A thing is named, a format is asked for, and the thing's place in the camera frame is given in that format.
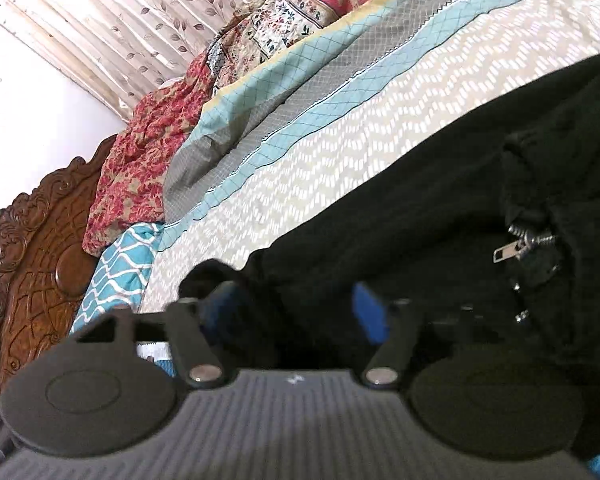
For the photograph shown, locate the teal wavy pattern pillow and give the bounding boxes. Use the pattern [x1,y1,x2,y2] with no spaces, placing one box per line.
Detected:
[70,222,164,337]

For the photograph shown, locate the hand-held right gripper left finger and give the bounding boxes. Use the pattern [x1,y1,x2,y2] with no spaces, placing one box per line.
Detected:
[72,282,242,390]

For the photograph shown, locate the black pants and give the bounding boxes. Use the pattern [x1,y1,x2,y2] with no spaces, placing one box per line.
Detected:
[177,47,600,462]

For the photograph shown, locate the leaf print pleated curtain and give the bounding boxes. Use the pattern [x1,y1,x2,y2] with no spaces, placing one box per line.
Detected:
[0,0,302,122]

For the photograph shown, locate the red floral patchwork quilt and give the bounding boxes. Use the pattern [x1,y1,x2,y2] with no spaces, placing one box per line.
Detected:
[82,0,432,257]

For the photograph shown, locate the carved wooden headboard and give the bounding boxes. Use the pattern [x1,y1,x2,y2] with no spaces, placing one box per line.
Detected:
[0,135,119,442]

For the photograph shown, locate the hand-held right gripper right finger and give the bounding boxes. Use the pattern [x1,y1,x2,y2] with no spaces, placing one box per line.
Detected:
[352,282,482,389]

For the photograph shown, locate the patterned teal and beige bedsheet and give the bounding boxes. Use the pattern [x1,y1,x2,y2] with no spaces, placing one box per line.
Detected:
[136,0,600,377]

